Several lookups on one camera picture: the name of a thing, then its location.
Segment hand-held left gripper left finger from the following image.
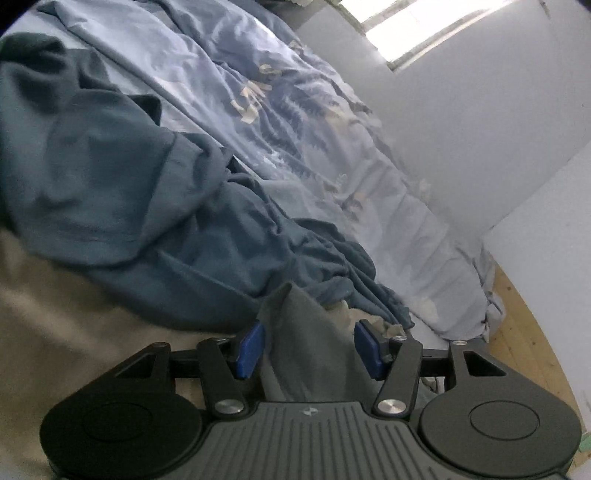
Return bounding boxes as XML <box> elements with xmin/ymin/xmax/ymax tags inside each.
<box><xmin>92</xmin><ymin>320</ymin><xmax>265</xmax><ymax>419</ymax></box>

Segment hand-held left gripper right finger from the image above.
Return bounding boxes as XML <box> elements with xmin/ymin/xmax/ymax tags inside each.
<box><xmin>355</xmin><ymin>320</ymin><xmax>532</xmax><ymax>419</ymax></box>

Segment green t-shirt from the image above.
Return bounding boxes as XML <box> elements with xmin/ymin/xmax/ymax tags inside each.
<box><xmin>257</xmin><ymin>281</ymin><xmax>394</xmax><ymax>403</ymax></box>

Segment beige shirt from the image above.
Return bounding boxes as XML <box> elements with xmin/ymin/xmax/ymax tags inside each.
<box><xmin>0</xmin><ymin>225</ymin><xmax>279</xmax><ymax>480</ymax></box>

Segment dark blue shirt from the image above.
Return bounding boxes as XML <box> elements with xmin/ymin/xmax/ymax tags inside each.
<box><xmin>0</xmin><ymin>34</ymin><xmax>415</xmax><ymax>334</ymax></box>

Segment small beige cloth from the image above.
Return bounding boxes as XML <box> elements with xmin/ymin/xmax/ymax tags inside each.
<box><xmin>323</xmin><ymin>299</ymin><xmax>408</xmax><ymax>339</ymax></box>

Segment wooden headboard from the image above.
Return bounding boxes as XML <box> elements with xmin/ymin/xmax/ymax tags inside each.
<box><xmin>480</xmin><ymin>265</ymin><xmax>579</xmax><ymax>408</ymax></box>

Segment printed blue duvet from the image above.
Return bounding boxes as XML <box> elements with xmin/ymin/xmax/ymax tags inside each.
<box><xmin>37</xmin><ymin>0</ymin><xmax>507</xmax><ymax>343</ymax></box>

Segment window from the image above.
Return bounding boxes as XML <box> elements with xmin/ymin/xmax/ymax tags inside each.
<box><xmin>332</xmin><ymin>0</ymin><xmax>509</xmax><ymax>71</ymax></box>

